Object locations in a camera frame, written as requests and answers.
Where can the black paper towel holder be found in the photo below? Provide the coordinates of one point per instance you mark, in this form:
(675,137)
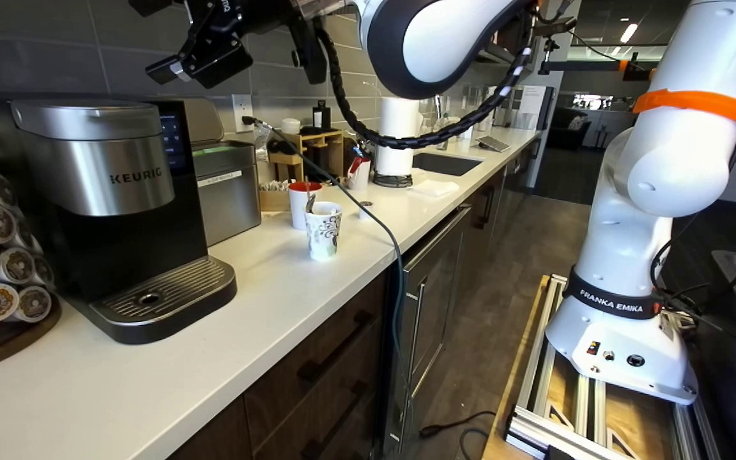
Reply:
(393,180)

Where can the white cup with utensils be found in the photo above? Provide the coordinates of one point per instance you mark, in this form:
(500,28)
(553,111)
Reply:
(360,177)

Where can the white paper towel roll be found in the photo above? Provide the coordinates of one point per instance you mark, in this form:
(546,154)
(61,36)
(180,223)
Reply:
(401,118)

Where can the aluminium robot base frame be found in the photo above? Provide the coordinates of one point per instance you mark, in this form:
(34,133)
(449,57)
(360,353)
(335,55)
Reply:
(553,412)

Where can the black kitchen sink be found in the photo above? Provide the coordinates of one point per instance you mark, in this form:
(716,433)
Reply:
(443,165)

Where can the white cup red rim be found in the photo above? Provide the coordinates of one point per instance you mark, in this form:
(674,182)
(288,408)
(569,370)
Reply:
(301,192)

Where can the patterned paper cup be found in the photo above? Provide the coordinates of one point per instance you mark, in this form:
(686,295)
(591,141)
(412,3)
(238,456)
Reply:
(324,232)

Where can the white wall outlet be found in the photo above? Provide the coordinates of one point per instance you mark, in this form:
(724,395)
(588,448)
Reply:
(241,111)

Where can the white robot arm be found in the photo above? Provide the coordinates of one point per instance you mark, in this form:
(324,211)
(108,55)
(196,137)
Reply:
(668,165)

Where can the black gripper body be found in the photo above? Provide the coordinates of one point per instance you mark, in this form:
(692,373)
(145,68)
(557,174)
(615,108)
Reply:
(213,48)

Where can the wooden condiment organizer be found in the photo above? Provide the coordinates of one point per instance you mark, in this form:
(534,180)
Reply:
(307,157)

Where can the black silver Keurig coffeemaker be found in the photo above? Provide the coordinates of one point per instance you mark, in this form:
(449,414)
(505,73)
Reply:
(111,192)

